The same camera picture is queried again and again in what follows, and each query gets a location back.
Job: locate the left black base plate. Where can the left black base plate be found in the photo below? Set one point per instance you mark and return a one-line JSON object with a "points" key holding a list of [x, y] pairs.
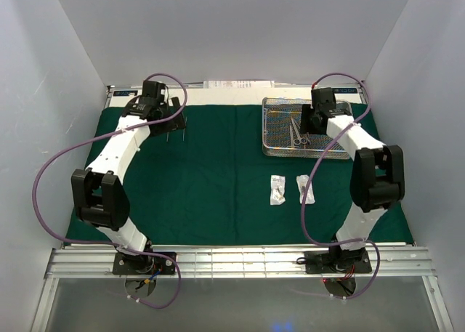
{"points": [[125, 264]]}

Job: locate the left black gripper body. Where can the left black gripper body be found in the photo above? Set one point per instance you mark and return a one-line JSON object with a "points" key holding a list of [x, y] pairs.
{"points": [[164, 126]]}

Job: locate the white paper sheet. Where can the white paper sheet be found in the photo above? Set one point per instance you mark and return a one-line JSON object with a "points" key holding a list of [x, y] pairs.
{"points": [[238, 84]]}

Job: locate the steel surgical scissors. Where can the steel surgical scissors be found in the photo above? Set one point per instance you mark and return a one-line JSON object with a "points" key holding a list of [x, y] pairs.
{"points": [[303, 139]]}

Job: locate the right blue label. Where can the right blue label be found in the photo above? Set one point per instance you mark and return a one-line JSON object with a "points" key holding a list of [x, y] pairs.
{"points": [[345, 90]]}

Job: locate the plastic packet black yellow part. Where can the plastic packet black yellow part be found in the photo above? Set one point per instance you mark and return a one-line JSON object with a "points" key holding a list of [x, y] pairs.
{"points": [[306, 195]]}

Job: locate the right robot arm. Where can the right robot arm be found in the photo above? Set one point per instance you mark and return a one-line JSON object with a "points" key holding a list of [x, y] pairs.
{"points": [[377, 183]]}

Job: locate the blue label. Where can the blue label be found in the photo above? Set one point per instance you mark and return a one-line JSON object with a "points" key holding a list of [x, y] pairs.
{"points": [[345, 90], [125, 93]]}

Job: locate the green surgical cloth wrap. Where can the green surgical cloth wrap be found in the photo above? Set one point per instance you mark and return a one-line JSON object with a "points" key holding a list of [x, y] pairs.
{"points": [[213, 189]]}

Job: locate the left blue label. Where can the left blue label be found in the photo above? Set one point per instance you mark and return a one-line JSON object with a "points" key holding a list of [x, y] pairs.
{"points": [[125, 93]]}

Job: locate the metal mesh instrument tray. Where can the metal mesh instrument tray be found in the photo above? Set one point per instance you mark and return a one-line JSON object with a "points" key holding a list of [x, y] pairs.
{"points": [[276, 119]]}

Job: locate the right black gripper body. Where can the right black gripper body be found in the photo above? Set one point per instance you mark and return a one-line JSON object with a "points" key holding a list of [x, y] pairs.
{"points": [[315, 131]]}

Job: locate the aluminium front rail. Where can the aluminium front rail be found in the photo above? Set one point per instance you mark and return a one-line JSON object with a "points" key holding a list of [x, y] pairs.
{"points": [[397, 260]]}

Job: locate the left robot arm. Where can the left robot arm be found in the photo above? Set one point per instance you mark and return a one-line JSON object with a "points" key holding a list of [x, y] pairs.
{"points": [[98, 192]]}

